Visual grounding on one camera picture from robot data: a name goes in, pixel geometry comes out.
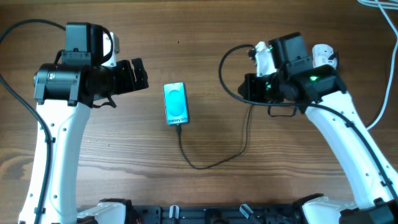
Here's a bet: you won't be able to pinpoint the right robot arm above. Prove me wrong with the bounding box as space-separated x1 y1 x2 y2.
238 33 397 223

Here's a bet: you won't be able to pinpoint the black USB charging cable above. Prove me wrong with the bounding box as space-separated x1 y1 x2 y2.
175 51 340 170

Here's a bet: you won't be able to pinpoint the right camera black cable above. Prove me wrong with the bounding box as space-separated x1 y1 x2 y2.
218 44 398 203

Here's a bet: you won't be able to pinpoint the left camera black cable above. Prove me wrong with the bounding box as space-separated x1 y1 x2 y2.
0 19 68 224

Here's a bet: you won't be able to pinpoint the white cables at corner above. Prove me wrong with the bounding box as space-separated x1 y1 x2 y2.
356 0 398 11

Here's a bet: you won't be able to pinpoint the white power strip cord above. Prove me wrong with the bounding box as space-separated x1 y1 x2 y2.
366 0 398 131

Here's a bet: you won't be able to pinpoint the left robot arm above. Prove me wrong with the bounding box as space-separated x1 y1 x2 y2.
19 22 149 223

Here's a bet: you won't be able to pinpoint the light blue smartphone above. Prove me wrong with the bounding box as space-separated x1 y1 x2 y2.
163 82 189 126

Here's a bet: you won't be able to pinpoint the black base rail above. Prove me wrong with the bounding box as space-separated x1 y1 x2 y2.
77 203 312 224

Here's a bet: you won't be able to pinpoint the white power strip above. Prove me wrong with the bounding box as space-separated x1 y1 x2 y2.
312 44 339 70

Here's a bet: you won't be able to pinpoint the white USB charger plug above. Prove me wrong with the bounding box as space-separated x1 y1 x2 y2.
313 55 338 69

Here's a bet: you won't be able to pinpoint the camera black cable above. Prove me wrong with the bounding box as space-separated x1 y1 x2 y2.
218 44 398 203
0 19 68 224

